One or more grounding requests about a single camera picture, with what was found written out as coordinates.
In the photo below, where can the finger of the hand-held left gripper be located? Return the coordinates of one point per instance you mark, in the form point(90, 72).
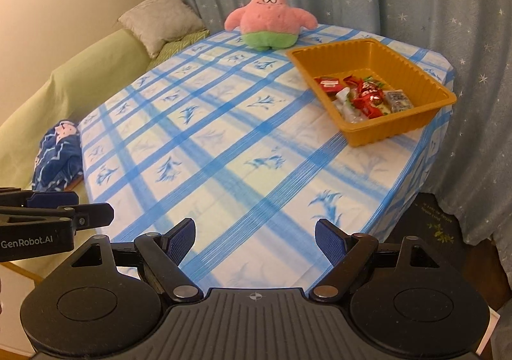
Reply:
point(96, 214)
point(56, 200)

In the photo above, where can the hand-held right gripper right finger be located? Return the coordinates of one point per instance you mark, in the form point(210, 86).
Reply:
point(330, 242)

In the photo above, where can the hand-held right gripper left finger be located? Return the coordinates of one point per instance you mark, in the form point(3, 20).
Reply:
point(182, 242)

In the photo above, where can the white snack packet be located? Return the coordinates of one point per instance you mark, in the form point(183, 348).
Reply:
point(344, 99)

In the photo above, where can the green yellow candy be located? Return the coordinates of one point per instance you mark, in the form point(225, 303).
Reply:
point(383, 108)

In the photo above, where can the glossy red snack packet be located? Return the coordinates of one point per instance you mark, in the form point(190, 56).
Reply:
point(368, 97)

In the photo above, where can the grey snack packet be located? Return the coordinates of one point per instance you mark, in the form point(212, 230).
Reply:
point(398, 100)

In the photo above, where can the red snack packet silver label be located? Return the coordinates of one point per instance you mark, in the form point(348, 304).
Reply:
point(328, 83)

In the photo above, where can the small red candy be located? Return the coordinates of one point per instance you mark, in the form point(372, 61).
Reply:
point(352, 81)

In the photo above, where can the green-ended clear candy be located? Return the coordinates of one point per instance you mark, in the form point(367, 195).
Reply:
point(376, 79)

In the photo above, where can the orange plastic tray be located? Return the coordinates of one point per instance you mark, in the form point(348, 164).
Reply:
point(360, 55)

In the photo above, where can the blue printed blanket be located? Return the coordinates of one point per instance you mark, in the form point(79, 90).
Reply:
point(56, 160)

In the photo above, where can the dark printed mat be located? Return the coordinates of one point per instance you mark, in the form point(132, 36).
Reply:
point(440, 216)

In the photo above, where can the green covered sofa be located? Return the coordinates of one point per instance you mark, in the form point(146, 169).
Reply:
point(60, 83)

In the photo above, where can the blue checked tablecloth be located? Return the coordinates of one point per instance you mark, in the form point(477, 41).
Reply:
point(240, 123)

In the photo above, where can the green zigzag cushion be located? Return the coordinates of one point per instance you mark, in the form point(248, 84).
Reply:
point(176, 49)

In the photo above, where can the beige cushion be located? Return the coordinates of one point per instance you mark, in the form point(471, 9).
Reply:
point(160, 19)

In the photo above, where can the pink starfish plush toy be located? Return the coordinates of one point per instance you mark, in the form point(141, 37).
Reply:
point(268, 15)

